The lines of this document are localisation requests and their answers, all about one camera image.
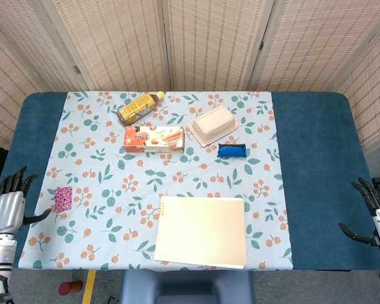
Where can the orange biscuit roll box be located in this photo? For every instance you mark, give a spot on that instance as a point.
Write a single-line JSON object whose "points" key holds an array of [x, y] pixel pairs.
{"points": [[152, 139]]}

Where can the blue snack packet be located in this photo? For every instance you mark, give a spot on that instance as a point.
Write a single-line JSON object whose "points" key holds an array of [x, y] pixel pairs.
{"points": [[231, 151]]}

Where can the woven folding screen panel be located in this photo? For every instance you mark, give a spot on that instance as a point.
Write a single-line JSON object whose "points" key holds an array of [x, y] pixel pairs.
{"points": [[373, 95], [120, 41], [3, 95], [215, 41], [313, 41], [35, 38]]}

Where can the pink speckled rectangular block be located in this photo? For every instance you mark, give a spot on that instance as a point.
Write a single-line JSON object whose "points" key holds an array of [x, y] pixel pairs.
{"points": [[63, 199]]}

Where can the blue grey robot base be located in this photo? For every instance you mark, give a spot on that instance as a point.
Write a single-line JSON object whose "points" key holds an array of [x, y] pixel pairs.
{"points": [[187, 285]]}

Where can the floral light blue tablecloth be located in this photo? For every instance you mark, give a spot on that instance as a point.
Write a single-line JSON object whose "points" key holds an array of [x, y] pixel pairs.
{"points": [[177, 171]]}

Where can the yellow label tea bottle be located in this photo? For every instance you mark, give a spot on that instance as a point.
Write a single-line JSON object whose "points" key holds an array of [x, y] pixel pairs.
{"points": [[136, 109]]}

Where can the brass screen hinge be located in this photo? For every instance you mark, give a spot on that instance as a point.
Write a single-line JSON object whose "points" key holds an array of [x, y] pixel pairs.
{"points": [[261, 44], [77, 69]]}

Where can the beige spiral notebook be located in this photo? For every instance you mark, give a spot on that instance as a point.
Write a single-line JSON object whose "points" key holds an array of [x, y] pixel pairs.
{"points": [[202, 231]]}

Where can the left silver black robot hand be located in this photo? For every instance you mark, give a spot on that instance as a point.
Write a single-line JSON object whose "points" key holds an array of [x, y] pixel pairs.
{"points": [[6, 209]]}

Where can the beige lidded food container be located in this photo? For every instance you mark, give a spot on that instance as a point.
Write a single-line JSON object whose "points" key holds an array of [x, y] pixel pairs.
{"points": [[213, 122]]}

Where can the red orange cylinder can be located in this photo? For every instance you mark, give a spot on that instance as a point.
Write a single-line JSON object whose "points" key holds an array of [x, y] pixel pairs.
{"points": [[69, 287]]}

